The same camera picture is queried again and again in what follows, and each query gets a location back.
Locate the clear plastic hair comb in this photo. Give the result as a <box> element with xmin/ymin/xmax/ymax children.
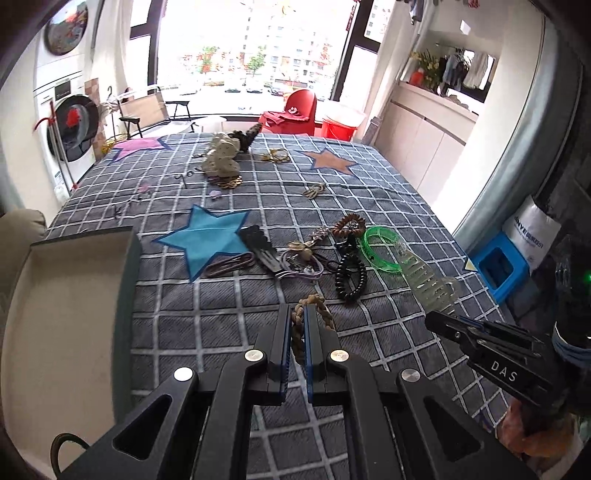
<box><xmin>393</xmin><ymin>240</ymin><xmax>460</xmax><ymax>317</ymax></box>

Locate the green plastic bangle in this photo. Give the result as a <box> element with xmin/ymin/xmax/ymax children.
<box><xmin>359</xmin><ymin>226</ymin><xmax>402</xmax><ymax>275</ymax></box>

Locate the blue plastic stool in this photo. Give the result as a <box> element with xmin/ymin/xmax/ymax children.
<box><xmin>471</xmin><ymin>232</ymin><xmax>530</xmax><ymax>304</ymax></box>

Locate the brown elastic hair band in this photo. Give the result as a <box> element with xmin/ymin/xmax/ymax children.
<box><xmin>202</xmin><ymin>252</ymin><xmax>256</xmax><ymax>278</ymax></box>

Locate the white plastic bag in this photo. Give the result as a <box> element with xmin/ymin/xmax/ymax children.
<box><xmin>503</xmin><ymin>196</ymin><xmax>561</xmax><ymax>272</ymax></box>

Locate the black hair claw clip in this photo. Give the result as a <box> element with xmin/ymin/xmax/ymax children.
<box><xmin>238</xmin><ymin>225</ymin><xmax>283</xmax><ymax>275</ymax></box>

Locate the grey plaid bedspread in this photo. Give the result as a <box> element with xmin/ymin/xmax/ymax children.
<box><xmin>48</xmin><ymin>134</ymin><xmax>529</xmax><ymax>479</ymax></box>

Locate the gold hair clip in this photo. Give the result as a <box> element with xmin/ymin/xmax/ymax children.
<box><xmin>303</xmin><ymin>183</ymin><xmax>325</xmax><ymax>200</ymax></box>

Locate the grey open storage box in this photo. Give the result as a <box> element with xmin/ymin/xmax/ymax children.
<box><xmin>1</xmin><ymin>227</ymin><xmax>141</xmax><ymax>477</ymax></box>

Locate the cream polka dot scrunchie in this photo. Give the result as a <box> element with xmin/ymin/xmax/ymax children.
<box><xmin>200</xmin><ymin>133</ymin><xmax>240</xmax><ymax>178</ymax></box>

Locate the dark patterned scrunchie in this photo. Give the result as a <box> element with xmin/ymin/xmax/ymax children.
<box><xmin>228</xmin><ymin>123</ymin><xmax>263</xmax><ymax>153</ymax></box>

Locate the red plastic bucket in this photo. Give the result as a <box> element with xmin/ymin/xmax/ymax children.
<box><xmin>320</xmin><ymin>117</ymin><xmax>360</xmax><ymax>141</ymax></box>

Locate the beige low cabinet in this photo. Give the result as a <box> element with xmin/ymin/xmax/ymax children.
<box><xmin>375</xmin><ymin>83</ymin><xmax>478</xmax><ymax>195</ymax></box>

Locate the red plastic chair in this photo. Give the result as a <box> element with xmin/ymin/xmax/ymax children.
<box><xmin>259</xmin><ymin>89</ymin><xmax>317</xmax><ymax>136</ymax></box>

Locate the beige leather armchair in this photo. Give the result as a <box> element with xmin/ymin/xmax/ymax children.
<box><xmin>0</xmin><ymin>209</ymin><xmax>46</xmax><ymax>313</ymax></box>

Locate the wooden folding chair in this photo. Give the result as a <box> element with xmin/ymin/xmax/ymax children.
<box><xmin>117</xmin><ymin>86</ymin><xmax>195</xmax><ymax>140</ymax></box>

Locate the yellow flower bouquet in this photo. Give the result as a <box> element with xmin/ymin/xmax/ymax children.
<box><xmin>411</xmin><ymin>50</ymin><xmax>440</xmax><ymax>91</ymax></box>

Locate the white washing machine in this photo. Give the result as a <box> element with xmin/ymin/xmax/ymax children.
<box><xmin>33</xmin><ymin>1</ymin><xmax>98</xmax><ymax>200</ymax></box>

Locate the beaded charm keychain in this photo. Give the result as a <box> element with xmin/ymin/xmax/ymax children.
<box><xmin>287</xmin><ymin>227</ymin><xmax>331</xmax><ymax>261</ymax></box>

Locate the brown wooden bead bracelet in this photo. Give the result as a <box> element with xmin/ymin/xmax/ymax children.
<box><xmin>329</xmin><ymin>212</ymin><xmax>368</xmax><ymax>239</ymax></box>

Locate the gold chain under scrunchie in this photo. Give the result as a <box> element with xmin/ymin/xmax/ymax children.
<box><xmin>208</xmin><ymin>174</ymin><xmax>245</xmax><ymax>190</ymax></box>

